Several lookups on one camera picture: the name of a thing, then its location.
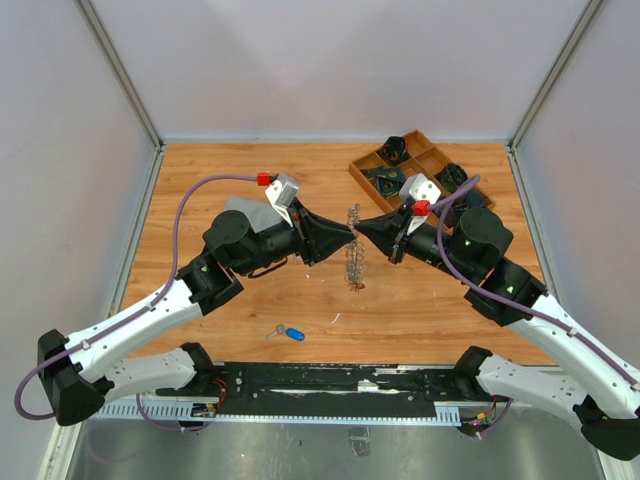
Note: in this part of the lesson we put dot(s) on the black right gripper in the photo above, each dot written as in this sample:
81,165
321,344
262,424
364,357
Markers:
386,229

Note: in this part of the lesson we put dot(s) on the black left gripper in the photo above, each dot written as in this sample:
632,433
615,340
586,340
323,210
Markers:
314,236

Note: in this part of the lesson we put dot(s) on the metal key ring disc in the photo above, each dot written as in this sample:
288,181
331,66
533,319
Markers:
354,251

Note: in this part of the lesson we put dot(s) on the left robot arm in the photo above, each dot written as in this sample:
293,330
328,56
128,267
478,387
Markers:
90,368

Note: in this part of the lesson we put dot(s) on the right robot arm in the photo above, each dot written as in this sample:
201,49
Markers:
597,392

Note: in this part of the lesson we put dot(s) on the dark green patterned tie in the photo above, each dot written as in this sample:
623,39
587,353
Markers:
387,180

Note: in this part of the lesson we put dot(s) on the wooden compartment tray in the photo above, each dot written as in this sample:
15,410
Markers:
424,157

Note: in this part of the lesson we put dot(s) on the grey folded cloth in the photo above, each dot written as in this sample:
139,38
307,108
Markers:
260,215

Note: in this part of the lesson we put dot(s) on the black orange rolled tie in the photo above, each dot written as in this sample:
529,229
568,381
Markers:
394,150

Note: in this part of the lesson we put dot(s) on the dark green floral tie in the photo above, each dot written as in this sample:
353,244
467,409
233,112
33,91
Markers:
452,176

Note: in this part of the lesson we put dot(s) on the blue key tag with key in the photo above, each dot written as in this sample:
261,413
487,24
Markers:
289,332

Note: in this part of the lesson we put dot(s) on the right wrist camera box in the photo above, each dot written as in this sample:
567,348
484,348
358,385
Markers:
424,193

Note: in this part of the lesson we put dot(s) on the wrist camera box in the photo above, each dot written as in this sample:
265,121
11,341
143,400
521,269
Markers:
424,193
280,193

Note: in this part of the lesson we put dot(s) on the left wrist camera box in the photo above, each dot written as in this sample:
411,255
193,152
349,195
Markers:
280,193

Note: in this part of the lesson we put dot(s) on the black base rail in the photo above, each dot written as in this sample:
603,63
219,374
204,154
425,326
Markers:
343,394

